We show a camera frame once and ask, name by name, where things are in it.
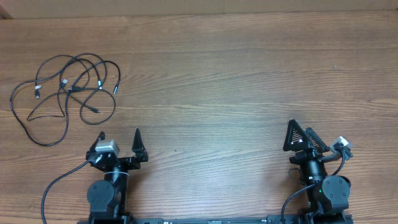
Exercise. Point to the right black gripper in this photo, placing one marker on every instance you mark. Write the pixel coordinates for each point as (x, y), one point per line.
(308, 156)

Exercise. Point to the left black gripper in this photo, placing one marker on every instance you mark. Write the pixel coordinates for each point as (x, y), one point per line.
(121, 162)

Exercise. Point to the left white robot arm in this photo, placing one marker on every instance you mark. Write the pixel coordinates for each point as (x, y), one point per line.
(108, 197)

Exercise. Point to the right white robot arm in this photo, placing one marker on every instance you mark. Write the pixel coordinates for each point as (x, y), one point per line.
(319, 166)

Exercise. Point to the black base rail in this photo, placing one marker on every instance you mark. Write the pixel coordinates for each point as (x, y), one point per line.
(270, 219)

